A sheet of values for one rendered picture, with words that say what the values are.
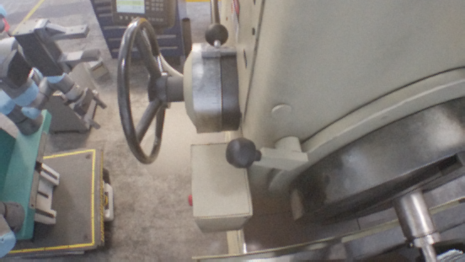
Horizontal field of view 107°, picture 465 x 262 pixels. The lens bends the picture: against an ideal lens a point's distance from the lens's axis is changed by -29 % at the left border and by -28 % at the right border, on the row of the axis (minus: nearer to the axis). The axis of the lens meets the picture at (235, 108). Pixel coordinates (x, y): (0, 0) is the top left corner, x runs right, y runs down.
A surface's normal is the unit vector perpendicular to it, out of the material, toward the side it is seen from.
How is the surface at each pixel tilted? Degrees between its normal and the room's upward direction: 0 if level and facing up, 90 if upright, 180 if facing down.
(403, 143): 39
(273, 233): 0
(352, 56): 90
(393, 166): 43
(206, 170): 0
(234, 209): 0
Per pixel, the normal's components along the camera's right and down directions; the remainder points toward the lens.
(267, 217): 0.07, -0.58
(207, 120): 0.11, 0.69
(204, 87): 0.11, 0.05
